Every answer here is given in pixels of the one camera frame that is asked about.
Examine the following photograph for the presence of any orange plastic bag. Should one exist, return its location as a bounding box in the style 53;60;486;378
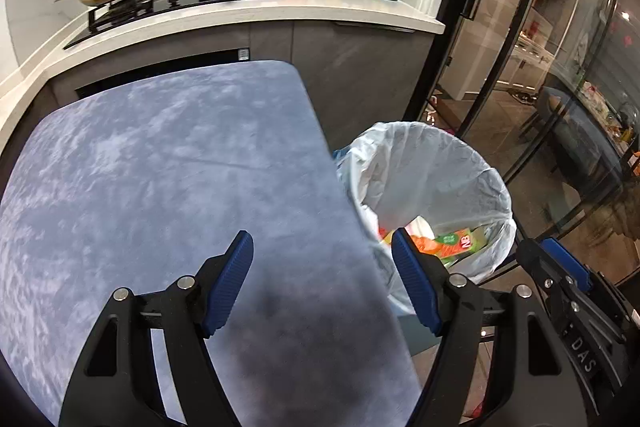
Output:
379;229;447;259

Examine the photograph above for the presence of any blue dining chair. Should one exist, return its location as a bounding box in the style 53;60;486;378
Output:
541;86;626;188

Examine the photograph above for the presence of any blue trash bin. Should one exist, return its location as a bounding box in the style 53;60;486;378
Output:
331;147;451;360

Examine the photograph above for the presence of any grey kitchen base cabinet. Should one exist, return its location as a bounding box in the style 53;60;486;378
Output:
250;21;436;128

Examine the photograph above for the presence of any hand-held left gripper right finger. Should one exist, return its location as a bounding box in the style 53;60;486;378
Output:
391;228;588;427

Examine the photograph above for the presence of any orange green snack packet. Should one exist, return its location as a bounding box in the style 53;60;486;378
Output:
434;227;489;266

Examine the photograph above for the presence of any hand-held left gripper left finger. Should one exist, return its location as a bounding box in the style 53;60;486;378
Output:
59;230;254;427

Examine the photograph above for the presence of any white tissue paper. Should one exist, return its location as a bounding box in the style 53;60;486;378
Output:
404;216;432;239

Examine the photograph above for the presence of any black framed glass door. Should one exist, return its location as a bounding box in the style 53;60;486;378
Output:
400;0;640;298

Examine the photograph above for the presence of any bin with white liner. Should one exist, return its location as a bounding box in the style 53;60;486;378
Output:
332;121;517;310

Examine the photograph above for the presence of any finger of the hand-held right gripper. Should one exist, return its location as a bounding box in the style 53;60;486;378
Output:
542;237;626;323
517;238;581;333

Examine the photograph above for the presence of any built-in black oven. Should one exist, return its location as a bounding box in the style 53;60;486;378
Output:
75;49;252;98

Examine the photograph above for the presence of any grey-blue velvet table cover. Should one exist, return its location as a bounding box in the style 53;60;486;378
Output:
0;59;432;427

